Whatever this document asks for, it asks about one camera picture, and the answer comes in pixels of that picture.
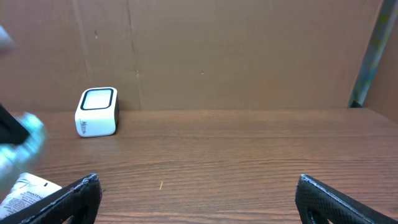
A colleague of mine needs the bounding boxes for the white barcode scanner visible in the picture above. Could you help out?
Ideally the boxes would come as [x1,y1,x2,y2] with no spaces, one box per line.
[75,87,119,138]

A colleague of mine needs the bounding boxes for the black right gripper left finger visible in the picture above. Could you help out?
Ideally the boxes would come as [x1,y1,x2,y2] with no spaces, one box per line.
[1,173,102,224]

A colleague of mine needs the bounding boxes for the white tube gold cap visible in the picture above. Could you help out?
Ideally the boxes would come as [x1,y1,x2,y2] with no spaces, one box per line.
[1,172,62,219]

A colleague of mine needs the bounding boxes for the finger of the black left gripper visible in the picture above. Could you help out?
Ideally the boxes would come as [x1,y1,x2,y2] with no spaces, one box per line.
[0,105,30,145]

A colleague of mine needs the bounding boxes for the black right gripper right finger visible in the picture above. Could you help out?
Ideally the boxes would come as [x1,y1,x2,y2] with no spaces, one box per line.
[295,174,397,224]

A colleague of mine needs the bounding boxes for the green metal pole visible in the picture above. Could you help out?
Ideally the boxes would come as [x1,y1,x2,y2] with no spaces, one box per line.
[348,0,397,108]

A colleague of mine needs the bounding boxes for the teal tissue wipes pack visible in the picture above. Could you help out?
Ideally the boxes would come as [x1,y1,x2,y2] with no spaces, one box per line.
[1,113,47,195]

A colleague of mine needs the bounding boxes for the brown cardboard backdrop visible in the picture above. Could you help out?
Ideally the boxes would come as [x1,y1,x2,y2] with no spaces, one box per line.
[1,0,396,111]

